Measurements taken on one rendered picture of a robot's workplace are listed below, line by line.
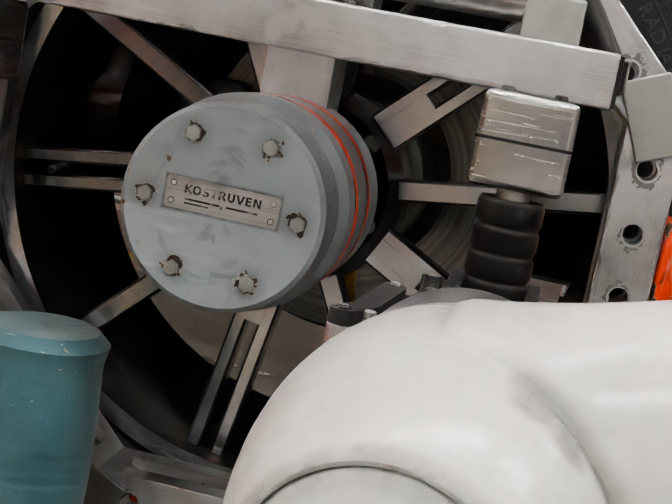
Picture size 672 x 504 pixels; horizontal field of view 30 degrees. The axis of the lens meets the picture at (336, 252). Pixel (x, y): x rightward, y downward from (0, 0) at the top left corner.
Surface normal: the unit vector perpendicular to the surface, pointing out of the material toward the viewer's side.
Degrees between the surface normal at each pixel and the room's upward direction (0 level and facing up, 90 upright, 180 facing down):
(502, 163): 90
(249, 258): 90
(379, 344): 23
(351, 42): 90
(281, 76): 90
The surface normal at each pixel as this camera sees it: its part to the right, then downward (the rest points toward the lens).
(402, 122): -0.18, 0.11
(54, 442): 0.57, 0.18
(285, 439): -0.60, -0.74
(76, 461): 0.86, 0.23
